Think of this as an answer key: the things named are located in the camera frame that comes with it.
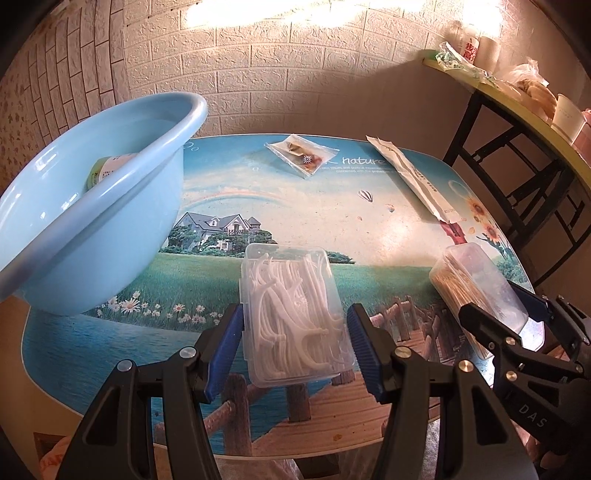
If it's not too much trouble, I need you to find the orange printed bag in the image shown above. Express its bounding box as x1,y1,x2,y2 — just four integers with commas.
36,433,71,480

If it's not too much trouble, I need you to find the white paper chopstick packet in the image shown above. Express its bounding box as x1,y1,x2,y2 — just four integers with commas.
366,135,462,223

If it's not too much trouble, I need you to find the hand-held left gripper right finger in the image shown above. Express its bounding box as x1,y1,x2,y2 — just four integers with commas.
346,302,527,480

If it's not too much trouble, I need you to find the clear bag of snacks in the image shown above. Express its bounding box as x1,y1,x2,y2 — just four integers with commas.
505,62,557,121

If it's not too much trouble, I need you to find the green and white can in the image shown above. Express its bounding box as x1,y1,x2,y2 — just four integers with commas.
85,154,145,191

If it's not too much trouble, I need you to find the clear box of toothpicks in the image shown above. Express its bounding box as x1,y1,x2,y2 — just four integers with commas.
428,243,530,361

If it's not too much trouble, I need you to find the yellow side table black frame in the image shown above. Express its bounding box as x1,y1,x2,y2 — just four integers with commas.
422,51,591,296

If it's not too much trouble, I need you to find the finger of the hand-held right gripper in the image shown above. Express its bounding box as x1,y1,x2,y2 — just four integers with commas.
458,301,586,384
508,279,591,358

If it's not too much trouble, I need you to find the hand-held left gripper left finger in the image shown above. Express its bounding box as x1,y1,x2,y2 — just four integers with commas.
54,302,245,480

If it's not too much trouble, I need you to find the clear sachet with dried fruit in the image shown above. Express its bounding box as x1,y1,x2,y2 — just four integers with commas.
264,134,340,180

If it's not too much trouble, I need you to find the green plastic wrapper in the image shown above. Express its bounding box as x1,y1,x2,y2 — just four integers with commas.
436,41,495,84

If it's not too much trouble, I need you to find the clear box of floss picks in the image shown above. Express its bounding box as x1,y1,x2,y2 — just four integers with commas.
239,243,356,387

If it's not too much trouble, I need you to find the white paper cup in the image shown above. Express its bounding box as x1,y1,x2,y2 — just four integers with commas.
551,93,587,144

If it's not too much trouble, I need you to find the light blue plastic basin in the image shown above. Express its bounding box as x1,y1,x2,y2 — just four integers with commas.
0,91,208,317

